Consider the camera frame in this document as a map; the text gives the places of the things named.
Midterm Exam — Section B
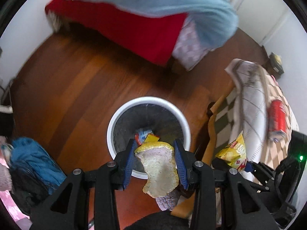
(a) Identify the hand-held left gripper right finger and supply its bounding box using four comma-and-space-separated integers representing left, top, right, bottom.
173, 138, 279, 230

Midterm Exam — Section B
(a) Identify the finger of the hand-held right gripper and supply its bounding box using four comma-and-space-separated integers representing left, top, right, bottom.
245, 161, 275, 186

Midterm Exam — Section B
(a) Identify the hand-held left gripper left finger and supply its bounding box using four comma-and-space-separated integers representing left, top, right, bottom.
30, 138, 137, 230

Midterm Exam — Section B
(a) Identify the yellow-edged white sponge slice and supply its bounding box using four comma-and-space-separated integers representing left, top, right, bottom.
134, 141, 179, 199

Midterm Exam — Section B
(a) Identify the yellow snack bag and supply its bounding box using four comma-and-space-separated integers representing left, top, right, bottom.
215, 131, 248, 173

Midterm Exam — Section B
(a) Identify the white trash bin black liner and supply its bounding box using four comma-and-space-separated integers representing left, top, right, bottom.
107, 96, 191, 180

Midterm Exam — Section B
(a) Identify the checkered tablecloth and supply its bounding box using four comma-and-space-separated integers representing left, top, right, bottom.
211, 72, 299, 223

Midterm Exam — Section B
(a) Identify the blue and red wrapper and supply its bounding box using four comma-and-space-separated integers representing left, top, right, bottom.
135, 129, 154, 146

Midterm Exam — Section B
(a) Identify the yellow wrapper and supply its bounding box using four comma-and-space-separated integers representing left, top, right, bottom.
144, 134, 160, 145

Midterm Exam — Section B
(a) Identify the purple fuzzy cloth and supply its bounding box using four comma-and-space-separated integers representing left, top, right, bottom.
155, 188, 181, 212

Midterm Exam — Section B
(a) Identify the light wooden table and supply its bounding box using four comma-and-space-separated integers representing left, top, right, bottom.
171, 81, 236, 219

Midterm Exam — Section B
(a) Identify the red soda can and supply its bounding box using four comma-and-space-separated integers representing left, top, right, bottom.
267, 99, 288, 142

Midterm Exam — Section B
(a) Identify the white grid-pattern cloth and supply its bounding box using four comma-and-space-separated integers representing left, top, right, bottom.
224, 59, 272, 164

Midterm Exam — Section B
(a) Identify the black fuzzy cloth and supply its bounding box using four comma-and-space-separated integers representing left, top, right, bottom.
122, 211, 192, 230

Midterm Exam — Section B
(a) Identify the blue cloth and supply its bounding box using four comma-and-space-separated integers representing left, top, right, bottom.
10, 137, 67, 195

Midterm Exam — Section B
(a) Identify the dark cloth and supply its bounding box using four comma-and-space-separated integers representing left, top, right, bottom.
11, 166, 63, 216

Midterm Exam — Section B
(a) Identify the dark small box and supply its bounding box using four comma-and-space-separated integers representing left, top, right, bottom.
269, 52, 285, 75

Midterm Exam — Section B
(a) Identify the lilac checkered cloth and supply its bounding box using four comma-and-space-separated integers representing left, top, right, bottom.
172, 19, 217, 72

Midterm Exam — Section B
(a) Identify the pink cloth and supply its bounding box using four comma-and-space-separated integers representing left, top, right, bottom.
0, 135, 31, 224

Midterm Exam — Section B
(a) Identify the bed with red sheet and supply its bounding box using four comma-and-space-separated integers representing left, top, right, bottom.
45, 0, 189, 67

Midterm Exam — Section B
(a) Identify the white door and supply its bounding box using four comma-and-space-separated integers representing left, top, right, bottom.
232, 0, 289, 46

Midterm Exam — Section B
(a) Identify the light blue blanket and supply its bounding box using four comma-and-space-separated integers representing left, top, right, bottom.
62, 0, 239, 51

